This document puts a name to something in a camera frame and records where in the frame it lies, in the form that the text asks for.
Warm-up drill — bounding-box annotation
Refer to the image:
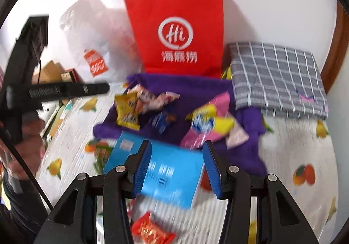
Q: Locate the fruit print table cover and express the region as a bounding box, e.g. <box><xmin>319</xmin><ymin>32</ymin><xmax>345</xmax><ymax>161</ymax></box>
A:
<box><xmin>36</xmin><ymin>83</ymin><xmax>338</xmax><ymax>243</ymax></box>

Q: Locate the white Miniso plastic bag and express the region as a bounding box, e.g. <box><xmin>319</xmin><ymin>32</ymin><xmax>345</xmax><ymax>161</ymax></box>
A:
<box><xmin>60</xmin><ymin>0</ymin><xmax>142</xmax><ymax>82</ymax></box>

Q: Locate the red Haidilao paper bag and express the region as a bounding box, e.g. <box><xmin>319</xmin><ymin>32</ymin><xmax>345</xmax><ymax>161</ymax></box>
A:
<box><xmin>124</xmin><ymin>0</ymin><xmax>224</xmax><ymax>78</ymax></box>

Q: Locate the grey checked folded cloth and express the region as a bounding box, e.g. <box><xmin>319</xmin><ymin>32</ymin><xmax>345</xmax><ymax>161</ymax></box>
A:
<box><xmin>228</xmin><ymin>42</ymin><xmax>329</xmax><ymax>120</ymax></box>

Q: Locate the blue tissue pack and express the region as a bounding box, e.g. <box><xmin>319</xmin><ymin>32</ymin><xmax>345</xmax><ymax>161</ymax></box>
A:
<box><xmin>103</xmin><ymin>131</ymin><xmax>204</xmax><ymax>209</ymax></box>

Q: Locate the yellow triangular snack bag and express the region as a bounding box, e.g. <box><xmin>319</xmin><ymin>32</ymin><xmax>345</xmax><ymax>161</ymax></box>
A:
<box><xmin>114</xmin><ymin>92</ymin><xmax>140</xmax><ymax>131</ymax></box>

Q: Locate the person's left hand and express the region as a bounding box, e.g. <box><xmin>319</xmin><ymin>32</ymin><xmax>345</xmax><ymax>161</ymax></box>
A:
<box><xmin>5</xmin><ymin>115</ymin><xmax>45</xmax><ymax>180</ymax></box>

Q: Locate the small pink white sachet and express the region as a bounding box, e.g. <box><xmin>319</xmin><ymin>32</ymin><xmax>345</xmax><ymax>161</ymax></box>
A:
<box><xmin>225</xmin><ymin>113</ymin><xmax>249</xmax><ymax>150</ymax></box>

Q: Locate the pink yellow snack bag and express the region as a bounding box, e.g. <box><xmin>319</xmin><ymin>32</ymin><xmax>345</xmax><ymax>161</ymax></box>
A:
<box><xmin>180</xmin><ymin>91</ymin><xmax>235</xmax><ymax>149</ymax></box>

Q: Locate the framed picture brown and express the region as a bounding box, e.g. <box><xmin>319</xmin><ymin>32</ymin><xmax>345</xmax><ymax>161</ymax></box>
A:
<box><xmin>60</xmin><ymin>69</ymin><xmax>80</xmax><ymax>83</ymax></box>

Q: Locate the small blue snack packet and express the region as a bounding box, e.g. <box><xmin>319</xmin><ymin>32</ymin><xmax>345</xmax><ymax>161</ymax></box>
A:
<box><xmin>151</xmin><ymin>111</ymin><xmax>176</xmax><ymax>134</ymax></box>

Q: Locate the pink cartoon snack packet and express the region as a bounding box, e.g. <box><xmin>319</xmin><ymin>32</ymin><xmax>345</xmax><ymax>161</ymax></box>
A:
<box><xmin>127</xmin><ymin>83</ymin><xmax>180</xmax><ymax>114</ymax></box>

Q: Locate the green triangular snack bag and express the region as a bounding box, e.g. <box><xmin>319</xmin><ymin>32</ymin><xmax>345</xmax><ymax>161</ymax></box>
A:
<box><xmin>93</xmin><ymin>142</ymin><xmax>113</xmax><ymax>174</ymax></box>

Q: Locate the purple fluffy towel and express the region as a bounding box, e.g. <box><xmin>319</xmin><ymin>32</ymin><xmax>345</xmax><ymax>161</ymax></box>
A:
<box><xmin>93</xmin><ymin>72</ymin><xmax>268</xmax><ymax>176</ymax></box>

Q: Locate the red snack packet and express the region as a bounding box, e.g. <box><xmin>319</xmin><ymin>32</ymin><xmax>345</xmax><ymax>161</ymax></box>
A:
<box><xmin>131</xmin><ymin>212</ymin><xmax>176</xmax><ymax>244</ymax></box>

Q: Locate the brown wooden door frame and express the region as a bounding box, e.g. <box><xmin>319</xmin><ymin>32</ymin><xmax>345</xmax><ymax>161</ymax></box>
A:
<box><xmin>321</xmin><ymin>1</ymin><xmax>349</xmax><ymax>93</ymax></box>

